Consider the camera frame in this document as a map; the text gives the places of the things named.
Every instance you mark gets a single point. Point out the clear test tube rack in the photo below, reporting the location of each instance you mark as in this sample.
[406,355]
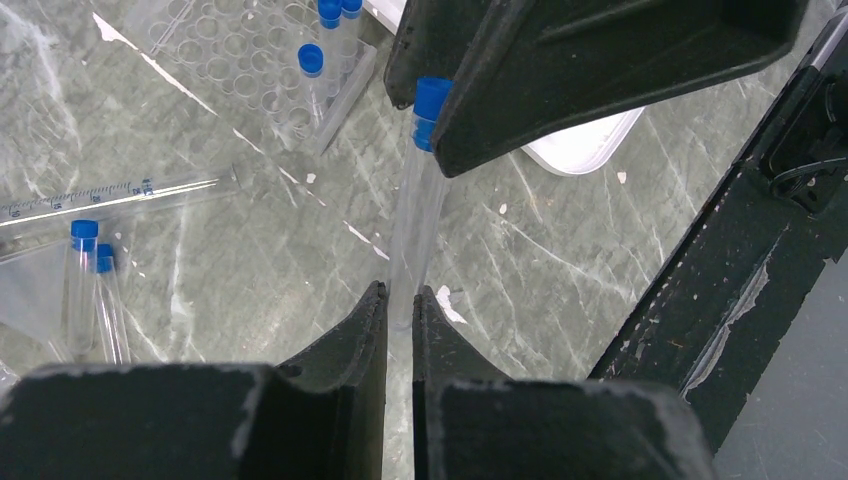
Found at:
[248,51]

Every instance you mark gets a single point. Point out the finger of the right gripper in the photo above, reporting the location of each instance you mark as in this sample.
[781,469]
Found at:
[438,39]
[537,67]

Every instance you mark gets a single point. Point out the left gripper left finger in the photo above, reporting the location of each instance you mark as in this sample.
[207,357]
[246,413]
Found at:
[317,415]

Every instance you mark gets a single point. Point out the white tray lid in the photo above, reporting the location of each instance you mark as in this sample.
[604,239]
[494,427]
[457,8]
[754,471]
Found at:
[574,151]

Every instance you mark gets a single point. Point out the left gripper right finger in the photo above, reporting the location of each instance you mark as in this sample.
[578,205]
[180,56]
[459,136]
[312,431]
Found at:
[473,421]

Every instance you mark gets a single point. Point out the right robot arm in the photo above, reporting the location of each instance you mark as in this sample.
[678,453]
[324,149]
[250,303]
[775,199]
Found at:
[647,189]

